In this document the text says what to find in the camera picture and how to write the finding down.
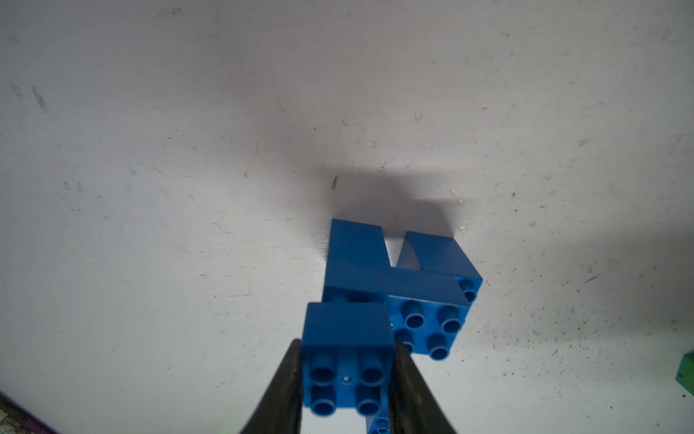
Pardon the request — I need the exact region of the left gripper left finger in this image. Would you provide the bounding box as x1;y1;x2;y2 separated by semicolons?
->
240;339;303;434

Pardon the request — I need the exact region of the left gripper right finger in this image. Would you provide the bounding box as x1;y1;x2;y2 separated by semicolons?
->
389;340;457;434

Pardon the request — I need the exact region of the blue lego brick bottom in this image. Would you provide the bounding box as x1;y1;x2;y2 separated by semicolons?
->
366;416;390;434

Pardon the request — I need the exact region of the long blue lego brick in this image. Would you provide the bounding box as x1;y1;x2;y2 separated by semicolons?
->
323;259;476;361

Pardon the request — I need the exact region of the long green lego brick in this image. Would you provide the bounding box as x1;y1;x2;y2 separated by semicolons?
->
675;351;694;395

